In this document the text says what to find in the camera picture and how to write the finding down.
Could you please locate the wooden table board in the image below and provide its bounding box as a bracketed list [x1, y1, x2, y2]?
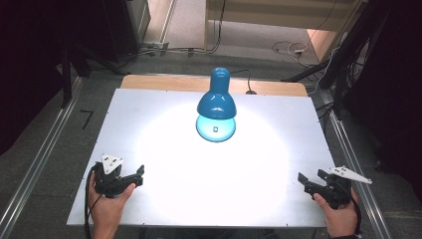
[119, 74, 309, 98]

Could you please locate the person's left hand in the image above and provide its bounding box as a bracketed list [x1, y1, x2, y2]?
[88, 173, 137, 232]

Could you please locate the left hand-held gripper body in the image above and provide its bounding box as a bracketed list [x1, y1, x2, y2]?
[93, 153, 134, 199]

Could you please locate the person's right hand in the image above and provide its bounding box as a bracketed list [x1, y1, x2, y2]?
[313, 188, 361, 238]

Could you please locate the white floor cable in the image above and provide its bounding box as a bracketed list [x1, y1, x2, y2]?
[271, 40, 312, 66]

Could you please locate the black hanging cable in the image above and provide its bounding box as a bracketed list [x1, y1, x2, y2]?
[207, 0, 228, 55]

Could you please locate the blue desk lamp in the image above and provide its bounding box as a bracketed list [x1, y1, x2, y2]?
[195, 67, 238, 143]

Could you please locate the grey power strip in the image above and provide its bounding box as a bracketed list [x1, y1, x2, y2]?
[141, 40, 170, 52]

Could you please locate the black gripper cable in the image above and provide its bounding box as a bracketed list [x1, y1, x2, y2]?
[83, 163, 102, 239]
[347, 187, 363, 237]

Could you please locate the black lamp cable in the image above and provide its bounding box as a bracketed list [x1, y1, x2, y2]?
[230, 69, 258, 96]

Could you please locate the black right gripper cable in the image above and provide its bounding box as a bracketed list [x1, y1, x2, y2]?
[347, 187, 363, 237]

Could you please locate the black cabinet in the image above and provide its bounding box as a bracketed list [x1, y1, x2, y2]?
[101, 0, 152, 63]

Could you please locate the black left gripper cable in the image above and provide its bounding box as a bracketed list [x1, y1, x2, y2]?
[83, 163, 102, 239]

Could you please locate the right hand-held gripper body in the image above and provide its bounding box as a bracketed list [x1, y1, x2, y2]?
[304, 165, 373, 211]

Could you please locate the aluminium floor rail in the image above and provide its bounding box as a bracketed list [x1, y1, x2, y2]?
[319, 90, 394, 239]
[0, 76, 88, 239]

